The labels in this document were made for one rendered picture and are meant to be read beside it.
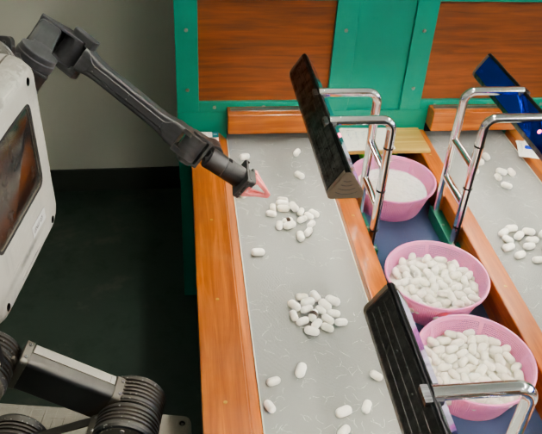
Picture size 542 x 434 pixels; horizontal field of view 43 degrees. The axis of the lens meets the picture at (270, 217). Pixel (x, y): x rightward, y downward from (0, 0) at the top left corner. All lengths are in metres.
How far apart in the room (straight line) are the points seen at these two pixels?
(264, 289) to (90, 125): 1.70
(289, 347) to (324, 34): 1.04
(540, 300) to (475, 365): 0.31
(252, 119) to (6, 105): 1.25
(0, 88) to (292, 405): 0.85
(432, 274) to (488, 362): 0.30
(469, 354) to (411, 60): 1.03
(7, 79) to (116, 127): 2.12
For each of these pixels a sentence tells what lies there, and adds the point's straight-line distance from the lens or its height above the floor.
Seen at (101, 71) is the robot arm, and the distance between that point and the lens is 1.76.
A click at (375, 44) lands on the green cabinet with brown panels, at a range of 2.24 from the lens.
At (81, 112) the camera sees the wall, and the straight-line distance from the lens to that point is 3.18.
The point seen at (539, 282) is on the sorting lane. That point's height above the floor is 0.74.
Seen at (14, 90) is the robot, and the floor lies 1.43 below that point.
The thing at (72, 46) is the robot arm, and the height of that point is 1.21.
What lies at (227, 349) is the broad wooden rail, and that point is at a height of 0.77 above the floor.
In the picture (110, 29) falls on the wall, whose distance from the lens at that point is 3.00.
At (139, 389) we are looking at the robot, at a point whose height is 0.79.
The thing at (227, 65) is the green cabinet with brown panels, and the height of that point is 1.00.
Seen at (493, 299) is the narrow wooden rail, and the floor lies 0.73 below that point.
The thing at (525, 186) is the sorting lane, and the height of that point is 0.74.
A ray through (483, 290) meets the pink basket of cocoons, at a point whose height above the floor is 0.75.
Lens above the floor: 1.90
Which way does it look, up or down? 37 degrees down
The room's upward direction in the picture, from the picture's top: 4 degrees clockwise
